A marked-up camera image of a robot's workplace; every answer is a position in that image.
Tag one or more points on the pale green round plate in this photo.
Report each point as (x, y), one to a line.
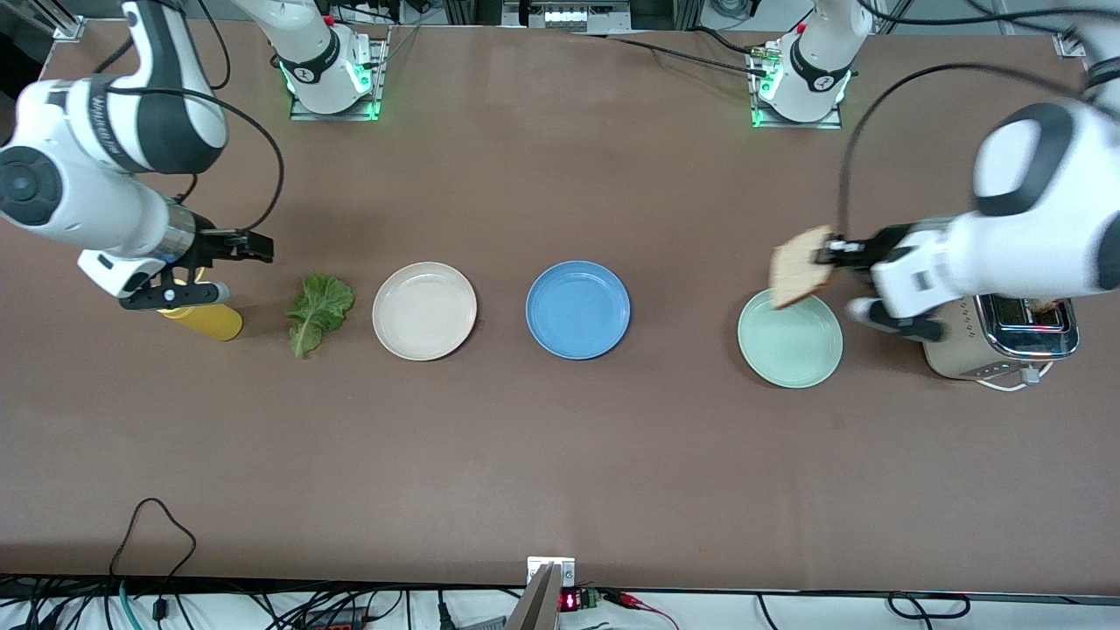
(792, 346)

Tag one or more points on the black power strip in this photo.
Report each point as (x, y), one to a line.
(337, 619)

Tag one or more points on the white control box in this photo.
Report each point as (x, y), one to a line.
(569, 16)

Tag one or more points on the square toasted bread slice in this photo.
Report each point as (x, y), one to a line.
(798, 271)

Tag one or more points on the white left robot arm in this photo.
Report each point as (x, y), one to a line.
(1032, 236)

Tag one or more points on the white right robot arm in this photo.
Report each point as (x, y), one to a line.
(79, 201)

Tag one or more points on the metal corner bracket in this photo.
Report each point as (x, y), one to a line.
(70, 29)
(1067, 45)

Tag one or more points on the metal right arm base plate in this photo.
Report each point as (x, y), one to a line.
(378, 87)

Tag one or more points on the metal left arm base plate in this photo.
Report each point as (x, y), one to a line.
(831, 122)

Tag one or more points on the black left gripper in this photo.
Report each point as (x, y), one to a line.
(882, 241)

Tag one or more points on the cream round plate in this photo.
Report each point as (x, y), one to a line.
(424, 311)

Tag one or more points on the small metal edge bracket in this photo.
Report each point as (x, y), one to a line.
(564, 569)

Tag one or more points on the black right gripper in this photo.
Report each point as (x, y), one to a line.
(207, 245)

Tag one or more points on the cream chrome toaster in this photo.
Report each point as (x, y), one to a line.
(1006, 350)

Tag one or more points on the green lettuce leaf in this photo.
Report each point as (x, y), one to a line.
(317, 311)

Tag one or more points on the yellow squeeze bottle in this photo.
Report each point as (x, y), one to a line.
(214, 324)

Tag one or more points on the red LED display module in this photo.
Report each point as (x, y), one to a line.
(570, 601)

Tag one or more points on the grey slanted mount bar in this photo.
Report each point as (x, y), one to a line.
(535, 608)

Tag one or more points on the blue round plate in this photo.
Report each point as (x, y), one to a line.
(577, 311)

